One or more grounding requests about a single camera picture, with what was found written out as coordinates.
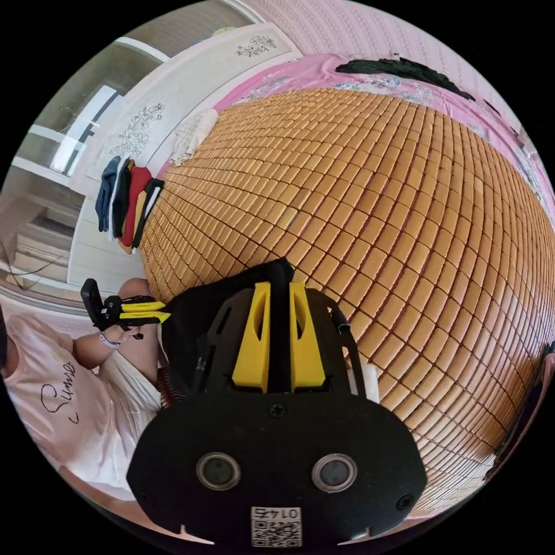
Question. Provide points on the window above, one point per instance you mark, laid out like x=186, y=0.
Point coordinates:
x=86, y=117

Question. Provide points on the pile of clothes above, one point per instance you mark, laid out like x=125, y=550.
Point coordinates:
x=128, y=204

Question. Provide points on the person's left forearm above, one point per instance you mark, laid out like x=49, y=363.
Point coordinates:
x=91, y=353

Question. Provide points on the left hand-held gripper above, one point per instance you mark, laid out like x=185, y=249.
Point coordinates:
x=113, y=308

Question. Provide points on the person's left hand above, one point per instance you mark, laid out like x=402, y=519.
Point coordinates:
x=123, y=336

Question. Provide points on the white knitted cloth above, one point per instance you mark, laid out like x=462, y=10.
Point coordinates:
x=193, y=135

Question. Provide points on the bed with woven mat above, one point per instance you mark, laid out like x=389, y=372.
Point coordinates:
x=390, y=243

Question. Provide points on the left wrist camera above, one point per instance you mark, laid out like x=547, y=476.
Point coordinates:
x=90, y=295

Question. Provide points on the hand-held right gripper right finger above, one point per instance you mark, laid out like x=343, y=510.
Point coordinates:
x=307, y=351

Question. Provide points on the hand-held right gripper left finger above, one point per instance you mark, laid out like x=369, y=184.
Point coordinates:
x=253, y=347

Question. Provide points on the person's body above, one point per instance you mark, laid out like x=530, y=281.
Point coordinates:
x=65, y=412

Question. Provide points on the black garment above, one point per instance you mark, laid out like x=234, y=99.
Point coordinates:
x=403, y=71

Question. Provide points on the black long sleeve shirt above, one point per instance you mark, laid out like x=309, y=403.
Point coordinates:
x=277, y=272

